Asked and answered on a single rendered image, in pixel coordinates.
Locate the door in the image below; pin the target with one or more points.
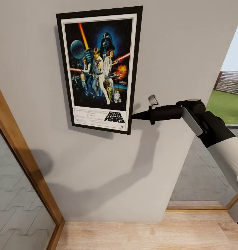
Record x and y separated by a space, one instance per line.
30 219

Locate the poster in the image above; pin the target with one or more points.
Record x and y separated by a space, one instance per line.
100 55

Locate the fixed window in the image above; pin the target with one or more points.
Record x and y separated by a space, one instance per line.
201 185

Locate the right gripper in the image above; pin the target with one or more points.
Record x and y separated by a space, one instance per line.
157 114

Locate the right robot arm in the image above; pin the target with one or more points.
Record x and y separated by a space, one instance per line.
217 138

